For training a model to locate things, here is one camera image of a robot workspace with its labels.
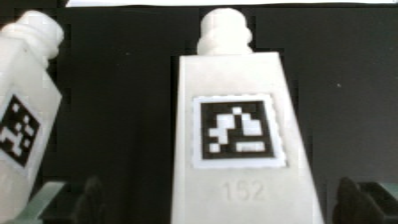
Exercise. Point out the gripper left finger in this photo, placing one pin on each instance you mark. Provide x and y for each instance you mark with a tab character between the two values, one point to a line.
68	203

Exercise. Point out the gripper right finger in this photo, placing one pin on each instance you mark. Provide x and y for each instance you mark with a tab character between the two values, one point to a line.
366	203

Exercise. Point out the white stool leg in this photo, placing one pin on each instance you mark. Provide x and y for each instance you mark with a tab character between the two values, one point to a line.
31	38
242	175

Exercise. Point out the white marker sheet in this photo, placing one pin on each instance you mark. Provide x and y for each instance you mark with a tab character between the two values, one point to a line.
166	3

